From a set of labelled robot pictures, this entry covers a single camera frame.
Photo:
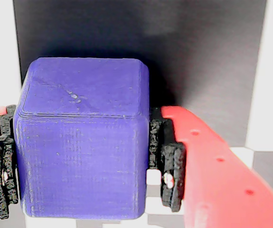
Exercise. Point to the blue cube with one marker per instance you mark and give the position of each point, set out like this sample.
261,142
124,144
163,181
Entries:
79,142

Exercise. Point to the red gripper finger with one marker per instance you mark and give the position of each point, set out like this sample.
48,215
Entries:
209,178
2,166

